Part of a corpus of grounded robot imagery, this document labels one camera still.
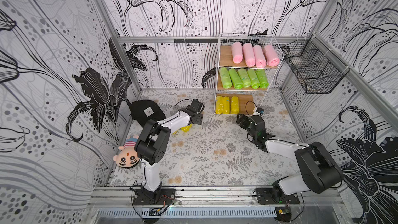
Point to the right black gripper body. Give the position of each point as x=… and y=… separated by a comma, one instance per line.
x=245, y=122

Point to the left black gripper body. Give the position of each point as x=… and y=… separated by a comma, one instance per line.
x=197, y=119

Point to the yellow roll front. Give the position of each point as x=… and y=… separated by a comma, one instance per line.
x=234, y=103

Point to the yellow roll with label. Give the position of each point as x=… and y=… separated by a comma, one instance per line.
x=219, y=105

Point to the green roll dark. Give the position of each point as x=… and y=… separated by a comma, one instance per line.
x=235, y=79

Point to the green roll front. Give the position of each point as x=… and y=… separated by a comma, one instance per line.
x=255, y=84

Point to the pale green roll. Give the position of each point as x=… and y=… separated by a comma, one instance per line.
x=244, y=77

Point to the green roll sideways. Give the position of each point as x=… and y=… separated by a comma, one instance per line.
x=262, y=77

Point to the pink roll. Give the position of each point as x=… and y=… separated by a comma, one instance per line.
x=248, y=54
x=272, y=58
x=237, y=52
x=259, y=57

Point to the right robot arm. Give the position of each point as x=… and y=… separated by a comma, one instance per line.
x=317, y=169

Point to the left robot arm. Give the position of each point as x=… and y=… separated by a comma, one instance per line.
x=154, y=138

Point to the black cap with label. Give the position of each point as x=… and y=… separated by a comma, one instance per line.
x=144, y=110

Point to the pink plush toy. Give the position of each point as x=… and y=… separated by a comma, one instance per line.
x=127, y=157

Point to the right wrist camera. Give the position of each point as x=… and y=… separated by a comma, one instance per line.
x=258, y=111

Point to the white wire three-tier shelf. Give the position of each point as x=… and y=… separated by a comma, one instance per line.
x=246, y=65

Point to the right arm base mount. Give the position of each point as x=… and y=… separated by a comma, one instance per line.
x=273, y=195

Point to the black wire wall basket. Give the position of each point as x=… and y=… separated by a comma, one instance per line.
x=315, y=72

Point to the white slotted cable duct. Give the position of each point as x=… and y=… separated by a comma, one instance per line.
x=190, y=212

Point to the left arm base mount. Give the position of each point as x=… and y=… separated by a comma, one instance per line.
x=155, y=196

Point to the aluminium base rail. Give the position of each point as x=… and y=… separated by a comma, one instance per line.
x=213, y=197

